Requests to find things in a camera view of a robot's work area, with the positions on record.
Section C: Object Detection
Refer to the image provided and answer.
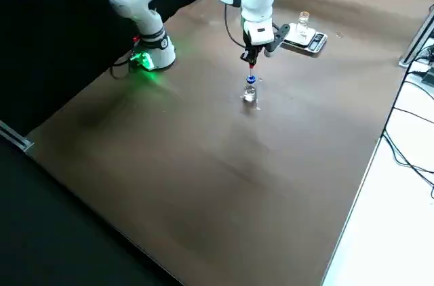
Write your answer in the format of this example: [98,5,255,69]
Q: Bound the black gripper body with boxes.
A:
[241,40,266,60]

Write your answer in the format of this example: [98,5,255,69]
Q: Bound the clear glass bottle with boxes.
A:
[296,10,311,42]

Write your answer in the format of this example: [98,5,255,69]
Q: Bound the clear dropper bottle blue cap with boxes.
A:
[241,75,260,104]

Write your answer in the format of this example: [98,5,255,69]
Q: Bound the silver electronic balance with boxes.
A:
[279,22,329,54]

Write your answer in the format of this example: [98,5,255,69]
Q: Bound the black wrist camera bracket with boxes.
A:
[264,22,292,58]

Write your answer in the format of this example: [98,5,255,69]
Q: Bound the black arm wrist cable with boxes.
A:
[222,3,247,49]

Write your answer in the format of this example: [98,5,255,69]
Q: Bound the black arm base cable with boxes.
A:
[108,54,138,81]

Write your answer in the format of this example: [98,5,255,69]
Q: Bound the aluminium post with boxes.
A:
[398,7,434,69]

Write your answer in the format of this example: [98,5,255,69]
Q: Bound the black side table cable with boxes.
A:
[382,38,434,201]

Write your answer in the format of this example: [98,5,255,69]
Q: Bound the aluminium frame rail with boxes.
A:
[0,119,35,153]

